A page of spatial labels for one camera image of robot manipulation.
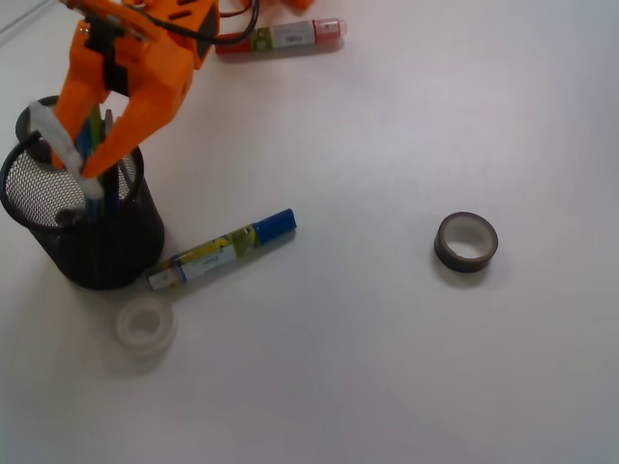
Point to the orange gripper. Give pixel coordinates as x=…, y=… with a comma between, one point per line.
x=142, y=50

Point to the green mechanical pencil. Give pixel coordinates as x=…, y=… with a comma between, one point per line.
x=96, y=128

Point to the light blue pen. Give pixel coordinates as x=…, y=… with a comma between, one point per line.
x=84, y=145

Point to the white pen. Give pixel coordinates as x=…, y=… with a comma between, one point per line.
x=43, y=120

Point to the dark blue ballpoint pen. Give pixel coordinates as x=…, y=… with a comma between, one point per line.
x=111, y=199

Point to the silver pen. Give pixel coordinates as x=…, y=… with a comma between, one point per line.
x=68, y=217

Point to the dark tape roll behind holder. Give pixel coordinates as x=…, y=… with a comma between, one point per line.
x=38, y=150

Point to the black mesh pen holder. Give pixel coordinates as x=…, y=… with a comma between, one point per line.
x=107, y=254

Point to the blue cap marker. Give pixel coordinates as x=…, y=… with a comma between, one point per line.
x=229, y=249

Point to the red cap marker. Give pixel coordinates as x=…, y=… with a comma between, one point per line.
x=307, y=33

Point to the clear tape roll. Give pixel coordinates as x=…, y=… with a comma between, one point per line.
x=145, y=327

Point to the dark brown tape roll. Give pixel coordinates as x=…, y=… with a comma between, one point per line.
x=465, y=242

